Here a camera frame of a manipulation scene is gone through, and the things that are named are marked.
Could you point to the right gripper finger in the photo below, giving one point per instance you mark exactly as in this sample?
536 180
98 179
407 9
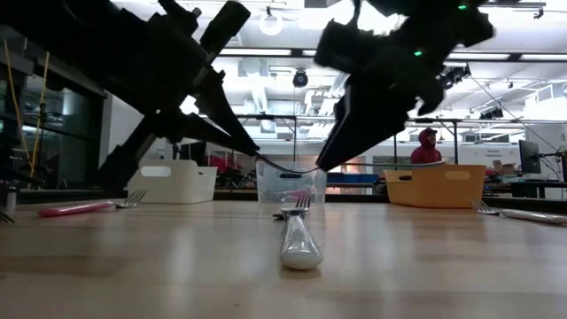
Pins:
363 124
343 106

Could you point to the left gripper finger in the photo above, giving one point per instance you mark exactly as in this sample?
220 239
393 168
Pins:
221 111
199 128

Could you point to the clear plastic bin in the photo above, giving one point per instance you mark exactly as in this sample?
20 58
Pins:
274 186

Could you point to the black computer monitor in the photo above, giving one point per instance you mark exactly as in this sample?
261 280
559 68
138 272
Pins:
529 157
195 157

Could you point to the black track light cluster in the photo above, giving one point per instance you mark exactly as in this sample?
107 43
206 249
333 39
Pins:
452 76
491 114

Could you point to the black folding table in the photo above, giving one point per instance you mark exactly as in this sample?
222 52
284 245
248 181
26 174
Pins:
274 116
443 120

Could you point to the blue storage crates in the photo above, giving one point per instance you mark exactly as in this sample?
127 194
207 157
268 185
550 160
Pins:
354 178

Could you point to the white plastic bin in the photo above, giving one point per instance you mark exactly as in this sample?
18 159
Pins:
177 186

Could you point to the person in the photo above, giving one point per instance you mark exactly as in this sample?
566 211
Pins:
425 153

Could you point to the fluorescent ceiling light strip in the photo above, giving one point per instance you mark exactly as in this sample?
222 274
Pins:
257 52
545 57
478 56

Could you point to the orange plastic bin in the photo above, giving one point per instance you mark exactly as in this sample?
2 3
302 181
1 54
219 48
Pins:
434 190

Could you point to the round pendant lamp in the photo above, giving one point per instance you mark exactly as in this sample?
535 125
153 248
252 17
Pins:
271 24

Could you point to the cardboard box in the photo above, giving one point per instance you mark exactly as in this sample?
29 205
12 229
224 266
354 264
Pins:
505 168

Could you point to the white bottle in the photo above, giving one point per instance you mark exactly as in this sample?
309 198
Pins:
11 201

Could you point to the black ceiling camera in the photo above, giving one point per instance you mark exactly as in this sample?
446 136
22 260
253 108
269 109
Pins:
300 79

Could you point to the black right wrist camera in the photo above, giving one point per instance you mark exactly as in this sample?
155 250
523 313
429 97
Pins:
334 46

